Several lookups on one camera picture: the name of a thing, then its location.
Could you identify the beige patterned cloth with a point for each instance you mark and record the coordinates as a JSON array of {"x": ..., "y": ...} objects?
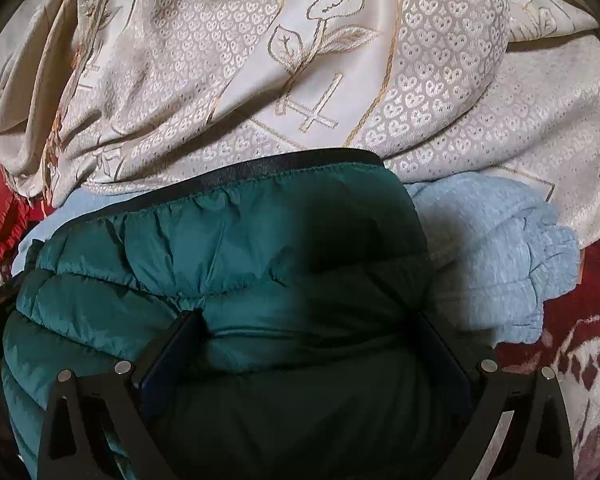
[{"x": 330, "y": 60}]

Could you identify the red and white patterned blanket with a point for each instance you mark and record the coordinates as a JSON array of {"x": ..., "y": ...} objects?
[{"x": 595, "y": 360}]

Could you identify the red cloth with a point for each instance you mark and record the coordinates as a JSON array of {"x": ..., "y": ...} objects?
[{"x": 0, "y": 200}]

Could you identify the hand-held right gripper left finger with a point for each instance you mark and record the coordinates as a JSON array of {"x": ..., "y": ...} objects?
[{"x": 172, "y": 360}]

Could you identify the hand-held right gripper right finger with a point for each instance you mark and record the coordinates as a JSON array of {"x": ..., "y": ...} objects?
[{"x": 447, "y": 365}]

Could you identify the green puffer jacket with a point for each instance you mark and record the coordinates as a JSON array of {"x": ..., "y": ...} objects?
[{"x": 230, "y": 240}]

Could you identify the light blue knitted garment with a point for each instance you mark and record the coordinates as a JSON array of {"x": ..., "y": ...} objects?
[{"x": 490, "y": 250}]

